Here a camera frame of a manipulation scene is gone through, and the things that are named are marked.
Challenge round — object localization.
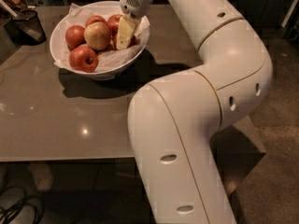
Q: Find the white utensil in cup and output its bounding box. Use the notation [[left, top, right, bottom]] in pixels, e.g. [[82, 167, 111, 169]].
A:
[[0, 0, 45, 43]]

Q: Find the red apple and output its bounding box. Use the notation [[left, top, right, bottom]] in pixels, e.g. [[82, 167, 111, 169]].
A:
[[112, 35, 136, 50], [85, 15, 107, 26], [65, 25, 85, 49], [68, 45, 98, 73], [107, 14, 122, 36]]

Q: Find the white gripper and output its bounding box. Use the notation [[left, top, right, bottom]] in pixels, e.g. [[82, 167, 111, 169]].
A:
[[116, 0, 153, 50]]

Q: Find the white bowl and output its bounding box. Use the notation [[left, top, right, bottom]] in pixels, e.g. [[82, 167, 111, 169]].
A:
[[50, 0, 151, 81]]

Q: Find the black mesh pen cup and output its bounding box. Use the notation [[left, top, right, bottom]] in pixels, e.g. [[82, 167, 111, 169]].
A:
[[13, 10, 47, 46]]

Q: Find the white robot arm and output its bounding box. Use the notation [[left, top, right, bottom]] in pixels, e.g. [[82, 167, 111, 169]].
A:
[[120, 0, 273, 224]]

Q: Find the black cable on floor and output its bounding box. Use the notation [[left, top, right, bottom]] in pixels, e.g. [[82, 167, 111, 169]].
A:
[[0, 184, 46, 224]]

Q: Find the yellow-red apple centre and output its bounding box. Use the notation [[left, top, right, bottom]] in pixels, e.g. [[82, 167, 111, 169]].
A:
[[84, 22, 111, 50]]

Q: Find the white paper liner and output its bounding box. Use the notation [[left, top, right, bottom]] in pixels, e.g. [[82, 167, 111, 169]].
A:
[[53, 2, 150, 74]]

